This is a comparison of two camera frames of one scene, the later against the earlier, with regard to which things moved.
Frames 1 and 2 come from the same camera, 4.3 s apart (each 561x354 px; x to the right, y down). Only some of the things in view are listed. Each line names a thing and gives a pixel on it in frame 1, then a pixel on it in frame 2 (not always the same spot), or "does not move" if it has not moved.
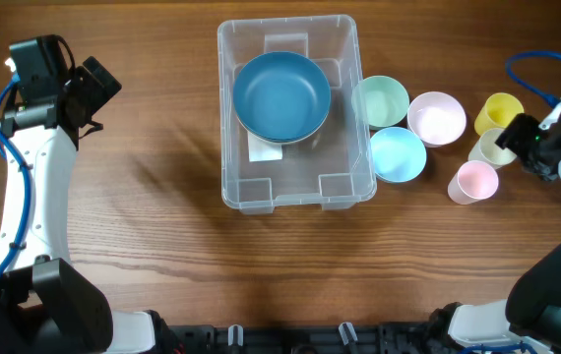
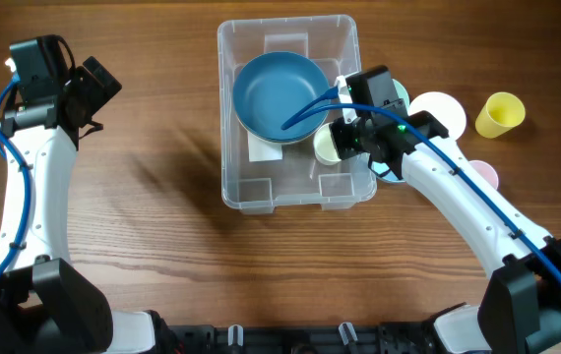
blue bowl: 281,95 does not move
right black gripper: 514,139 → 345,148
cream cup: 484,148 → 324,146
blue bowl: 281,113 does not move
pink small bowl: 437,117 does not move
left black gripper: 99,88 does not move
